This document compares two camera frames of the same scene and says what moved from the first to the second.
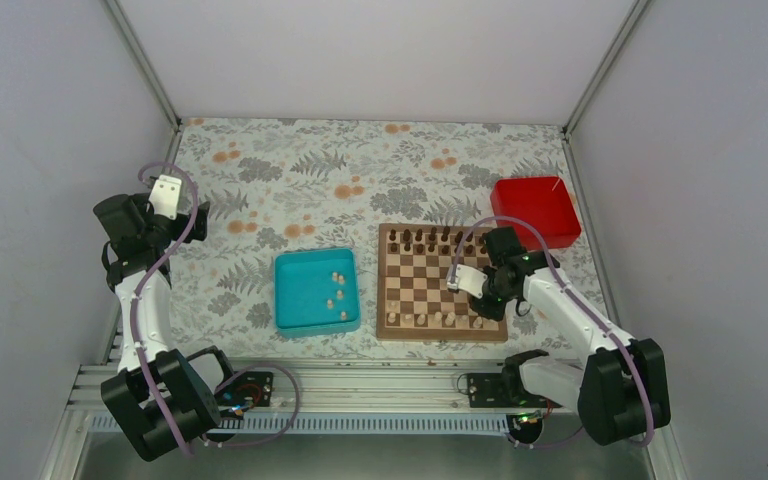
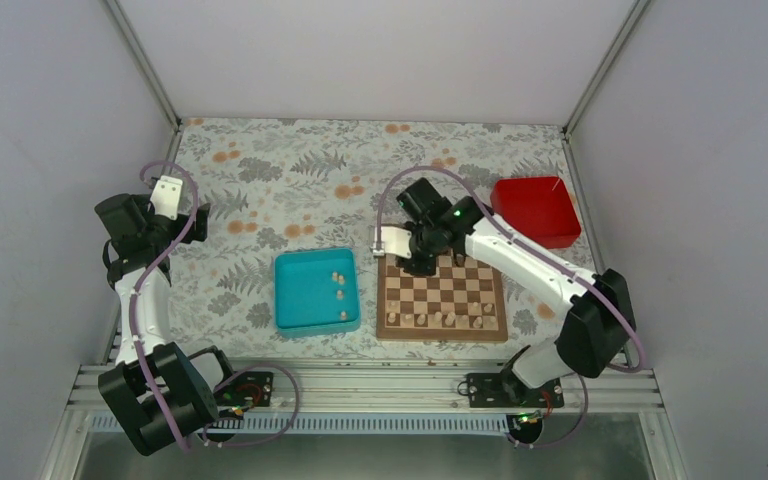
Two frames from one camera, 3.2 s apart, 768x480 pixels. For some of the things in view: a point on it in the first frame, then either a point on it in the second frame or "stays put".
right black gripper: (496, 313) to (424, 269)
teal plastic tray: (316, 293) stays put
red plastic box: (543, 202) stays put
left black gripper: (199, 228) stays put
